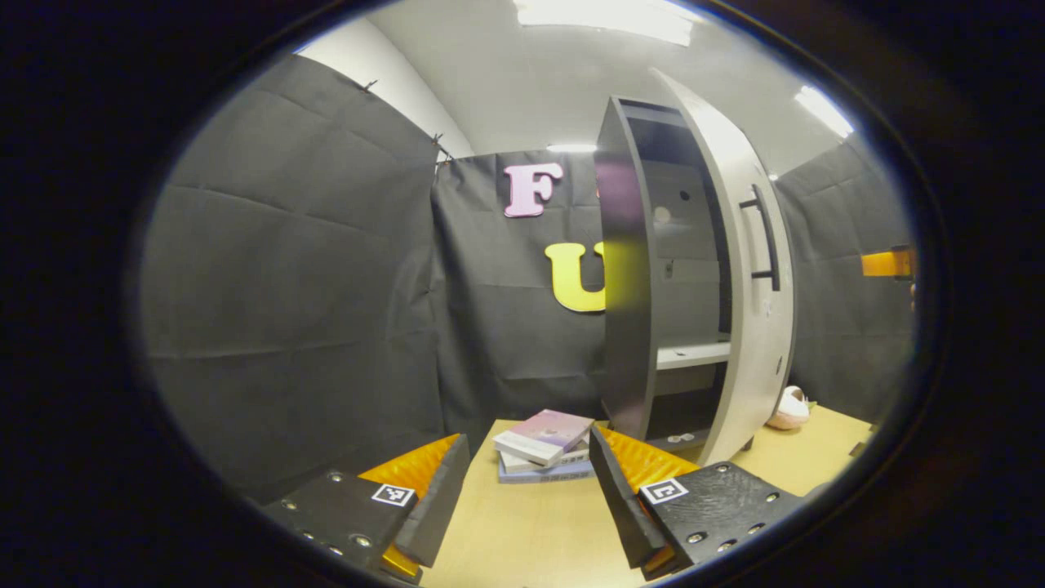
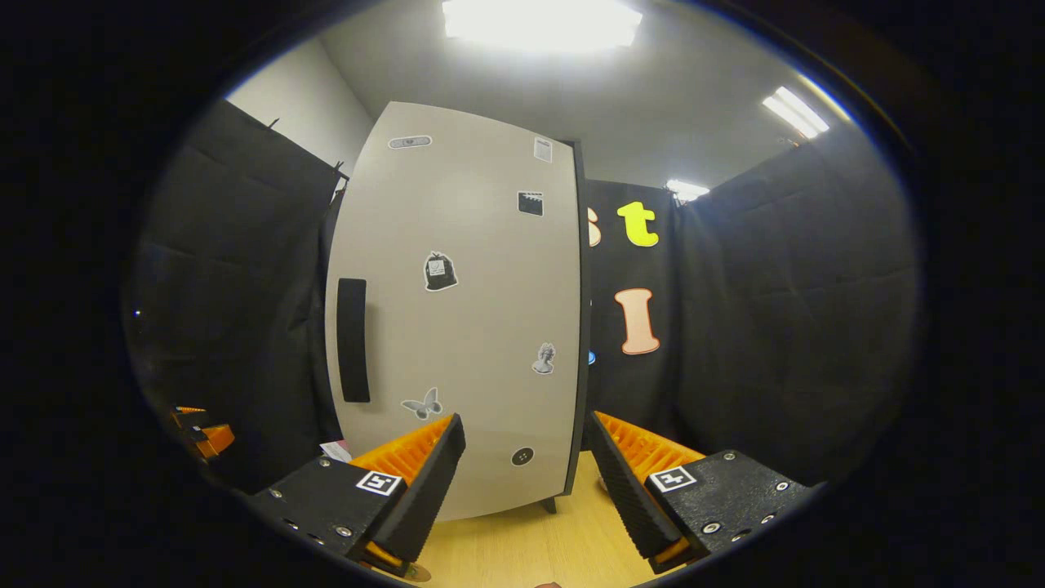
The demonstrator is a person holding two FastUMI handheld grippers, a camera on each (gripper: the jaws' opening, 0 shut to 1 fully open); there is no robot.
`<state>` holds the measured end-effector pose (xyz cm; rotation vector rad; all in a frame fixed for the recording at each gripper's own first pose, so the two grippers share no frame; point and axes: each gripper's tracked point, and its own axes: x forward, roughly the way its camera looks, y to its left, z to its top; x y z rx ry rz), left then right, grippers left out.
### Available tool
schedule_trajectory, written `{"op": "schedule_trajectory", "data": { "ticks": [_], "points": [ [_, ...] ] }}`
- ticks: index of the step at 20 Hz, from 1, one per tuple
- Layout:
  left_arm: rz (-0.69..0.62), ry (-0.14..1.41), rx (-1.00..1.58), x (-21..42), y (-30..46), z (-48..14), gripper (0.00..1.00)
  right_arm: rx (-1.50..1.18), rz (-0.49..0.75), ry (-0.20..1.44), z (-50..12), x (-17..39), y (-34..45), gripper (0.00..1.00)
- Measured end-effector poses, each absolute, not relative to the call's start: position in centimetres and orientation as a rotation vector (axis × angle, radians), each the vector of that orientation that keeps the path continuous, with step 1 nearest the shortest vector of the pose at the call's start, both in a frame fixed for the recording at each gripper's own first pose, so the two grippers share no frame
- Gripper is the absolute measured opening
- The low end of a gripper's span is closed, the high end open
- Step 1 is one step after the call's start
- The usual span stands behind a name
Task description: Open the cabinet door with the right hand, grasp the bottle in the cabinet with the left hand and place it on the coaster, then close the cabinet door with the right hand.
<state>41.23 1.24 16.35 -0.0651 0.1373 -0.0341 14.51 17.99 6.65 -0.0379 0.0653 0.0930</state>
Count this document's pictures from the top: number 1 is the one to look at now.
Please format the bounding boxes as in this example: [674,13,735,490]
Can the dark grey cabinet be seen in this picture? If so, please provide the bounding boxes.
[594,96,756,458]

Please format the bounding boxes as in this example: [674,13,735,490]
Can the rectangular ceiling light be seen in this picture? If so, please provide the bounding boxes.
[794,85,855,140]

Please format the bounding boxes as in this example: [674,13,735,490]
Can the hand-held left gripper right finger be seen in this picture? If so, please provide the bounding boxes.
[588,425,805,581]

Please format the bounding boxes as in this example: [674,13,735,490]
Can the pink cover book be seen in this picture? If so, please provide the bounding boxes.
[492,409,595,467]

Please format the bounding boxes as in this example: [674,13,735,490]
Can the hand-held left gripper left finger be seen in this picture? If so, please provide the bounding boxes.
[261,433,472,582]

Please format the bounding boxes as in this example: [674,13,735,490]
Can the black backdrop cloth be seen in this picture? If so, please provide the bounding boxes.
[139,53,917,503]

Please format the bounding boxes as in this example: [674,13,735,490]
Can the blue book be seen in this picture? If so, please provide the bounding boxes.
[498,459,597,484]

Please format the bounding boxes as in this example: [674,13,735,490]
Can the large ceiling light panel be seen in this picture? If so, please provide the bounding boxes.
[513,0,703,47]

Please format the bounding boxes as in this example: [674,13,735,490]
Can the black cabinet door handle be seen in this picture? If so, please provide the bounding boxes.
[739,184,782,292]

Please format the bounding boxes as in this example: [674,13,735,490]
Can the white book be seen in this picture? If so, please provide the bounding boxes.
[500,445,592,475]

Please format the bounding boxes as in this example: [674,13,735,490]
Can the light grey cabinet door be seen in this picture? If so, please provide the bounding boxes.
[651,68,799,466]

